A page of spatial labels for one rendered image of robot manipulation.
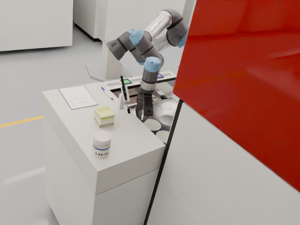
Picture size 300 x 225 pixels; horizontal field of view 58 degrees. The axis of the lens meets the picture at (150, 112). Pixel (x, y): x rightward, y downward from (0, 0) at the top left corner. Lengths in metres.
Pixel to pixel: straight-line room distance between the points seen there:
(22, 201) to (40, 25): 2.61
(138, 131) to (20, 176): 1.33
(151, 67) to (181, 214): 0.70
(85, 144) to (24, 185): 1.21
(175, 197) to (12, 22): 3.31
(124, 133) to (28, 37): 3.11
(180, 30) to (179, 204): 0.97
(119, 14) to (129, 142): 3.60
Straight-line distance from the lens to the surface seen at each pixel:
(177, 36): 1.68
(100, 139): 1.08
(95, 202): 1.24
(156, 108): 1.61
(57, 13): 4.20
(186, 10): 6.14
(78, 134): 1.24
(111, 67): 1.97
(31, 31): 4.17
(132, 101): 1.66
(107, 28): 4.62
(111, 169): 1.12
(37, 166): 2.45
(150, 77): 1.28
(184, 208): 1.30
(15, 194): 2.29
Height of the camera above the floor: 1.76
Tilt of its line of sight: 34 degrees down
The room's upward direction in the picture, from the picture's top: 13 degrees clockwise
